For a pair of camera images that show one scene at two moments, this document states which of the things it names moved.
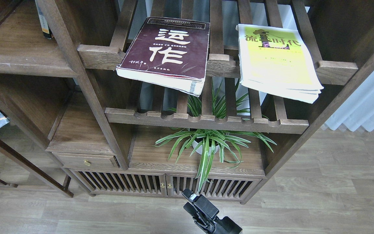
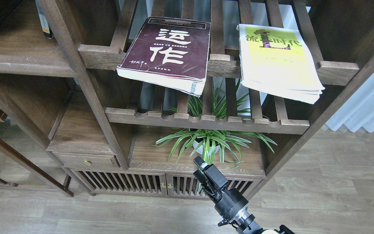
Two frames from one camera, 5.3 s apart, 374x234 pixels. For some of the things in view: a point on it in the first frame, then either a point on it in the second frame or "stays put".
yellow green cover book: x=278 y=60 stays put
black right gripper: x=217 y=225 → x=232 y=204
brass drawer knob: x=87 y=163 stays put
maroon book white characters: x=171 y=52 stays put
